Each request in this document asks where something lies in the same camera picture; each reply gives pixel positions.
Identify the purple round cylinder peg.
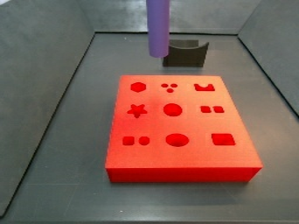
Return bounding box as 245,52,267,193
145,0,171,58

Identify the red shape-hole block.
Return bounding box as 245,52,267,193
105,75,263,182

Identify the dark grey curved holder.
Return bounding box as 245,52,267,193
163,39,209,67

